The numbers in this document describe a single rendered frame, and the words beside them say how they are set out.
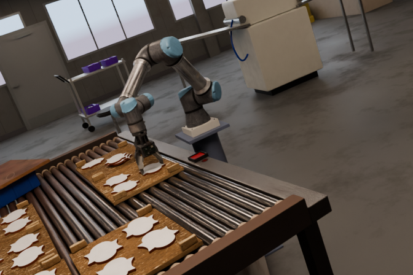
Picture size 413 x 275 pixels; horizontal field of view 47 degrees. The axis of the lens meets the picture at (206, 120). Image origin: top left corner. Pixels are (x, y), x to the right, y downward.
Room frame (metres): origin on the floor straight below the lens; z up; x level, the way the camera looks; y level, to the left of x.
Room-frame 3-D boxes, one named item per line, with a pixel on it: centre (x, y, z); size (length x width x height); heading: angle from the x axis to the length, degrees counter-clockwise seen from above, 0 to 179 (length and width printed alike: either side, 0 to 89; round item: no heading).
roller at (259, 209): (2.27, 0.28, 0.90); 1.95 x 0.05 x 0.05; 24
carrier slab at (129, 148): (2.56, 0.57, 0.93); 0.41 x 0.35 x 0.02; 23
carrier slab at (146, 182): (2.18, 0.41, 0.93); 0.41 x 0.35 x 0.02; 23
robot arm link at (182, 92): (2.81, 0.04, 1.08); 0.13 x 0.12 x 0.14; 59
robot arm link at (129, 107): (2.15, 0.31, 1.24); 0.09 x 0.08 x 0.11; 149
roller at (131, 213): (2.15, 0.56, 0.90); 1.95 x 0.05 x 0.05; 24
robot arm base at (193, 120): (2.81, 0.05, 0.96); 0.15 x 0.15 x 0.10
